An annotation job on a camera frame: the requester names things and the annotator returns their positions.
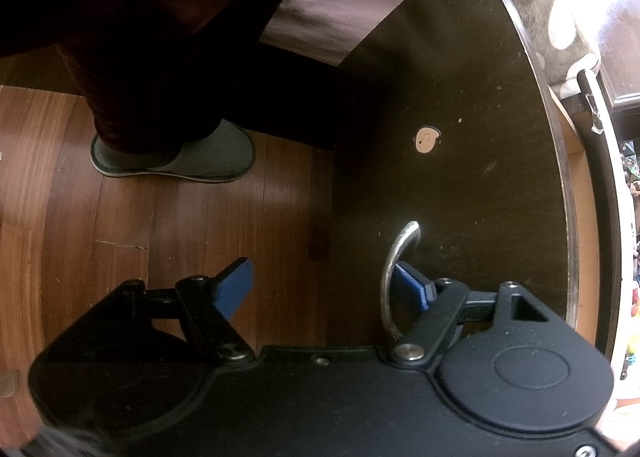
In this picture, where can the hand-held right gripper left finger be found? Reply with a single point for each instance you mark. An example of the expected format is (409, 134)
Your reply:
(233, 288)

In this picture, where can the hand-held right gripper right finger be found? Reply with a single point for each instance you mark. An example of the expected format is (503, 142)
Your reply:
(411, 287)

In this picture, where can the dark wooden cabinet door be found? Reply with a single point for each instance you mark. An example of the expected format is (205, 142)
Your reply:
(450, 87)

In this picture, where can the grey slipper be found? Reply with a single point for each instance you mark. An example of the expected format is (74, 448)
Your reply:
(210, 157)

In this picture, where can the round beige sticker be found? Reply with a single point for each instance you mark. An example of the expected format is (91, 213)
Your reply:
(426, 139)

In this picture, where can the black curved bar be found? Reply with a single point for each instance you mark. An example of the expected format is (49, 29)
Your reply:
(602, 187)

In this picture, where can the person's leg in dark trousers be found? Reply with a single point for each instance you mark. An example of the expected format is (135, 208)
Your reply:
(125, 12)

